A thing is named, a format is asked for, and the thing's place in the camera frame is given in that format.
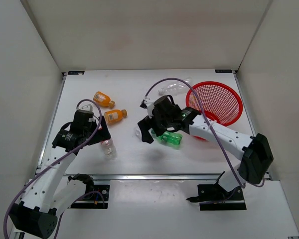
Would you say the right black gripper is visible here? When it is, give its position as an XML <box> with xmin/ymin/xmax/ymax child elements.
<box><xmin>140</xmin><ymin>109</ymin><xmax>173</xmax><ymax>142</ymax></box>

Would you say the clear bottle red cap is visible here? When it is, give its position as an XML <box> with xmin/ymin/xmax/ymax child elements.
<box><xmin>100</xmin><ymin>138</ymin><xmax>117</xmax><ymax>158</ymax></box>

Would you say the orange bottle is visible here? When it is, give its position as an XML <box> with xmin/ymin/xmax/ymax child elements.
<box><xmin>93</xmin><ymin>91</ymin><xmax>115</xmax><ymax>109</ymax></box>
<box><xmin>104</xmin><ymin>110</ymin><xmax>128</xmax><ymax>124</ymax></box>

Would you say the green plastic bottle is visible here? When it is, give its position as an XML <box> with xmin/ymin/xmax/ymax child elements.
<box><xmin>151</xmin><ymin>129</ymin><xmax>183</xmax><ymax>148</ymax></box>

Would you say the clear crushed plastic bottle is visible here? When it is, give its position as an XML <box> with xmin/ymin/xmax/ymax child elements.
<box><xmin>158</xmin><ymin>77</ymin><xmax>192</xmax><ymax>96</ymax></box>

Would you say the clear bottle blue label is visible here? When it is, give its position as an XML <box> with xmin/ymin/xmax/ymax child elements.
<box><xmin>134</xmin><ymin>126</ymin><xmax>142</xmax><ymax>140</ymax></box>

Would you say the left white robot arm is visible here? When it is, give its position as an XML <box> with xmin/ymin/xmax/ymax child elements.
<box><xmin>9</xmin><ymin>110</ymin><xmax>111</xmax><ymax>239</ymax></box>

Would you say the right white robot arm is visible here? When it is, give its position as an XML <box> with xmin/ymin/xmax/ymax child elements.
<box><xmin>138</xmin><ymin>96</ymin><xmax>273</xmax><ymax>204</ymax></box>

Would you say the red mesh plastic bin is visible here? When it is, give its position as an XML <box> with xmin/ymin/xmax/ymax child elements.
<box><xmin>185</xmin><ymin>81</ymin><xmax>244</xmax><ymax>140</ymax></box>

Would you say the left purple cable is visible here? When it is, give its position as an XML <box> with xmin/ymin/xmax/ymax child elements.
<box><xmin>2</xmin><ymin>99</ymin><xmax>108</xmax><ymax>239</ymax></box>

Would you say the purple cable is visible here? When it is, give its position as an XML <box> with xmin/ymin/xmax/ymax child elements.
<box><xmin>145</xmin><ymin>77</ymin><xmax>265</xmax><ymax>188</ymax></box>
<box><xmin>2</xmin><ymin>99</ymin><xmax>108</xmax><ymax>239</ymax></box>

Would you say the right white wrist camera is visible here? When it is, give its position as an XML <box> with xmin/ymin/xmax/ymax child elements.
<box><xmin>140</xmin><ymin>97</ymin><xmax>155</xmax><ymax>109</ymax></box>

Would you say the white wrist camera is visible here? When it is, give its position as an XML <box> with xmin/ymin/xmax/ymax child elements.
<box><xmin>76</xmin><ymin>104</ymin><xmax>93</xmax><ymax>112</ymax></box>
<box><xmin>140</xmin><ymin>97</ymin><xmax>155</xmax><ymax>109</ymax></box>

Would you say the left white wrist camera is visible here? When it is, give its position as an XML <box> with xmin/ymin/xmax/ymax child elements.
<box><xmin>76</xmin><ymin>104</ymin><xmax>93</xmax><ymax>112</ymax></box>

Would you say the aluminium table edge rail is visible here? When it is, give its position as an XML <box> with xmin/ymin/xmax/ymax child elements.
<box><xmin>35</xmin><ymin>71</ymin><xmax>273</xmax><ymax>181</ymax></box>

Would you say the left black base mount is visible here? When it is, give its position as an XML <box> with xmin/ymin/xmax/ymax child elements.
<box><xmin>70</xmin><ymin>181</ymin><xmax>110</xmax><ymax>210</ymax></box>

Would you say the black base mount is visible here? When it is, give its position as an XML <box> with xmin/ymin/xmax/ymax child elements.
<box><xmin>187</xmin><ymin>184</ymin><xmax>247</xmax><ymax>211</ymax></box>
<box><xmin>70</xmin><ymin>181</ymin><xmax>110</xmax><ymax>210</ymax></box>

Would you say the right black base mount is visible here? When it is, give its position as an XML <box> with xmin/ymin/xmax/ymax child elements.
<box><xmin>187</xmin><ymin>184</ymin><xmax>247</xmax><ymax>211</ymax></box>

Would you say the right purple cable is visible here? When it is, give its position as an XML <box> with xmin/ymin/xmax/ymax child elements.
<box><xmin>145</xmin><ymin>77</ymin><xmax>265</xmax><ymax>188</ymax></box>

